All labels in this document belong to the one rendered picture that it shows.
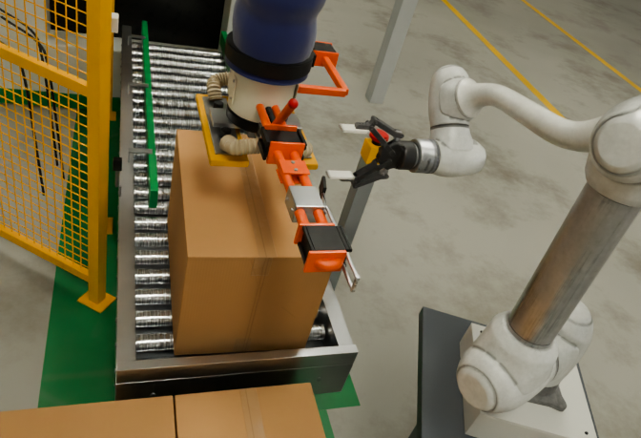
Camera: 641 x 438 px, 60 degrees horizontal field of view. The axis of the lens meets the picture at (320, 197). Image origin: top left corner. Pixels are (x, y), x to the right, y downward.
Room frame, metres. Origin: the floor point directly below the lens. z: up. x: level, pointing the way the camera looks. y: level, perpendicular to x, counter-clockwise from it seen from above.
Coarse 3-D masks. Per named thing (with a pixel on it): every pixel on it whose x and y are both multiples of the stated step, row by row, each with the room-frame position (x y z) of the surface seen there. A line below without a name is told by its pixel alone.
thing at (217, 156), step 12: (204, 96) 1.42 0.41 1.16; (204, 108) 1.37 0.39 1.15; (204, 120) 1.30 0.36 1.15; (204, 132) 1.25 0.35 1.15; (216, 132) 1.26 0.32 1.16; (228, 132) 1.24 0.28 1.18; (216, 144) 1.20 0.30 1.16; (216, 156) 1.15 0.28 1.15; (228, 156) 1.17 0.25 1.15; (240, 156) 1.19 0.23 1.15
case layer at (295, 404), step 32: (0, 416) 0.68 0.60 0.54; (32, 416) 0.71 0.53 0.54; (64, 416) 0.73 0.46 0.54; (96, 416) 0.75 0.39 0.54; (128, 416) 0.78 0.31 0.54; (160, 416) 0.80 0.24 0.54; (192, 416) 0.83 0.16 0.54; (224, 416) 0.86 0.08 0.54; (256, 416) 0.88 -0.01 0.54; (288, 416) 0.91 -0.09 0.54
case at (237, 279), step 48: (192, 144) 1.47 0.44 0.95; (192, 192) 1.24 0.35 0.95; (240, 192) 1.31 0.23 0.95; (192, 240) 1.05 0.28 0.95; (240, 240) 1.10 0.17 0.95; (288, 240) 1.16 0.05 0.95; (192, 288) 1.00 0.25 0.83; (240, 288) 1.05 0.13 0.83; (288, 288) 1.11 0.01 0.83; (192, 336) 1.01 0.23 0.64; (240, 336) 1.06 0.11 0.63; (288, 336) 1.13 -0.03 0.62
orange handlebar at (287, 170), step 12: (324, 60) 1.67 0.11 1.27; (336, 72) 1.60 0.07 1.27; (300, 84) 1.44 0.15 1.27; (336, 84) 1.55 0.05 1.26; (264, 108) 1.25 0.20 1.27; (276, 108) 1.27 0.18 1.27; (264, 120) 1.19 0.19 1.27; (276, 156) 1.06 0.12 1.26; (288, 168) 1.01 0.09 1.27; (300, 168) 1.03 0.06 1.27; (288, 180) 0.97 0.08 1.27; (300, 180) 1.00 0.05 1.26; (300, 216) 0.87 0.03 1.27; (324, 216) 0.89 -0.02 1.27; (324, 264) 0.76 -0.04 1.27; (336, 264) 0.77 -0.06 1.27
